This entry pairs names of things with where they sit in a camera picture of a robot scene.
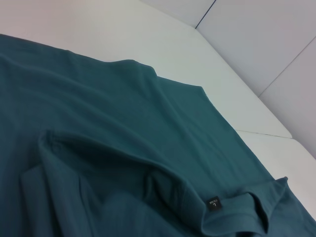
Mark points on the teal t-shirt with FREE print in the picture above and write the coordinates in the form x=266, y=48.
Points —
x=111, y=148

